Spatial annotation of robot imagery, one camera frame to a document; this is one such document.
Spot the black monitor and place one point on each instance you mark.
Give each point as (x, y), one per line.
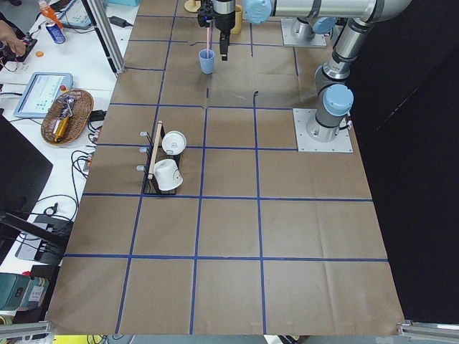
(24, 174)

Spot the blue drink can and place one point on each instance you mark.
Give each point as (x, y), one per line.
(56, 33)

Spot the dark wicker basket with tools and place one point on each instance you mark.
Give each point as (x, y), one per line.
(67, 116)

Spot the aluminium frame post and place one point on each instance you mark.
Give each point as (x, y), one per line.
(105, 34)

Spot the bamboo wooden cup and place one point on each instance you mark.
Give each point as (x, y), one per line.
(238, 20)

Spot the wooden rack dowel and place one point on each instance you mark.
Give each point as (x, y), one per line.
(157, 137)

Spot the blue teach pendant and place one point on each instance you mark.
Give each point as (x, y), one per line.
(41, 91)

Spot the person's hand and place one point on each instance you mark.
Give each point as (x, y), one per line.
(8, 36)

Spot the white smiley mug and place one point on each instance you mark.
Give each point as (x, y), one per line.
(167, 175)

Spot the light blue plastic cup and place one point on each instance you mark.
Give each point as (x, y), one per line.
(206, 60)

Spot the black wire mug rack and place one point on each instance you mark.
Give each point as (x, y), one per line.
(150, 187)

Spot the black power adapter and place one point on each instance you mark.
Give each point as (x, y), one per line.
(119, 22)

